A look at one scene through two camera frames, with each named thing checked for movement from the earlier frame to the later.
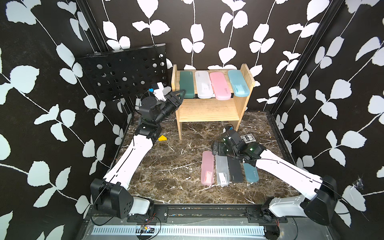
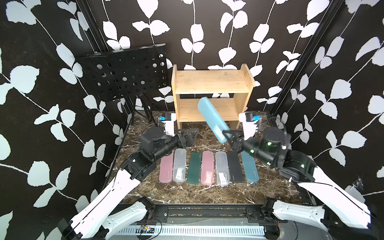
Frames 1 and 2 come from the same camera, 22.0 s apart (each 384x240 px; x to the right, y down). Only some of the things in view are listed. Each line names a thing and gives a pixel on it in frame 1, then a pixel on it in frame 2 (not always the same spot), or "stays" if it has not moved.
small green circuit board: (144, 229) stays
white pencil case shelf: (203, 84) -> (179, 165)
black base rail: (220, 213) stays
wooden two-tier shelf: (192, 110) stays
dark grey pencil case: (235, 170) stays
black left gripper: (171, 100) -> (187, 142)
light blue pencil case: (238, 83) -> (213, 119)
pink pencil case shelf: (207, 168) stays
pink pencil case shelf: (220, 86) -> (166, 168)
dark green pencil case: (186, 83) -> (193, 173)
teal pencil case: (251, 173) stays
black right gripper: (221, 145) -> (239, 141)
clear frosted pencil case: (222, 170) stays
